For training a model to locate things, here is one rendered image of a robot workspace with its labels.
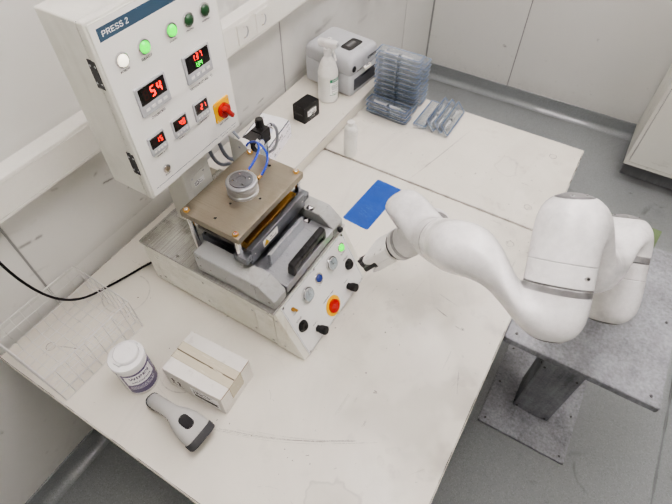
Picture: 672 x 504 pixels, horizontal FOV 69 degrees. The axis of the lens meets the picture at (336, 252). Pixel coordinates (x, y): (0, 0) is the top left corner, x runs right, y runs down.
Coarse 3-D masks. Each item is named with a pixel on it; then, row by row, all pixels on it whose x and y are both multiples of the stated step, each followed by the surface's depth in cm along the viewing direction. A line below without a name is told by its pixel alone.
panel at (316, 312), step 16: (336, 240) 138; (336, 256) 139; (352, 256) 145; (320, 272) 134; (336, 272) 139; (352, 272) 145; (320, 288) 135; (336, 288) 140; (288, 304) 126; (304, 304) 130; (320, 304) 135; (288, 320) 126; (304, 320) 130; (320, 320) 136; (304, 336) 132; (320, 336) 137
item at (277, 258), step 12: (300, 216) 137; (288, 228) 134; (300, 228) 132; (312, 228) 134; (324, 228) 134; (204, 240) 131; (276, 240) 131; (288, 240) 129; (300, 240) 131; (324, 240) 132; (264, 252) 129; (276, 252) 125; (288, 252) 129; (312, 252) 129; (264, 264) 126; (276, 264) 126; (276, 276) 124; (288, 276) 124; (300, 276) 127; (288, 288) 124
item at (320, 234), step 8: (320, 232) 128; (312, 240) 126; (304, 248) 125; (312, 248) 127; (296, 256) 123; (304, 256) 124; (288, 264) 122; (296, 264) 122; (288, 272) 124; (296, 272) 124
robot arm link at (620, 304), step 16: (640, 272) 99; (624, 288) 99; (640, 288) 100; (592, 304) 103; (608, 304) 100; (624, 304) 100; (640, 304) 102; (592, 320) 106; (608, 320) 102; (624, 320) 101
